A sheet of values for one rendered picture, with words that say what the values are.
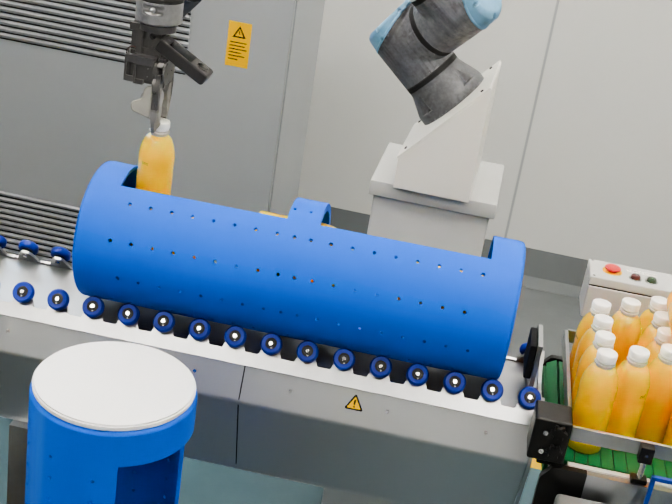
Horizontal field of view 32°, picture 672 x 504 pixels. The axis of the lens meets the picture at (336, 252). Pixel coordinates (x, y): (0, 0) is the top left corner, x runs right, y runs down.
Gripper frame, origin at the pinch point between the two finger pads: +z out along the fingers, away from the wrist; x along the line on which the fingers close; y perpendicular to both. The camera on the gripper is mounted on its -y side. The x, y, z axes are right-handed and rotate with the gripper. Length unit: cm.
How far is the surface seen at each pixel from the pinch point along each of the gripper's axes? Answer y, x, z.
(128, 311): 0.3, 10.9, 37.0
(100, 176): 9.9, 5.0, 11.5
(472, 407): -72, 12, 42
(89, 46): 66, -144, 28
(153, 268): -5.1, 14.5, 24.6
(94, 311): 7.2, 11.6, 38.3
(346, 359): -45, 11, 38
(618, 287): -99, -24, 26
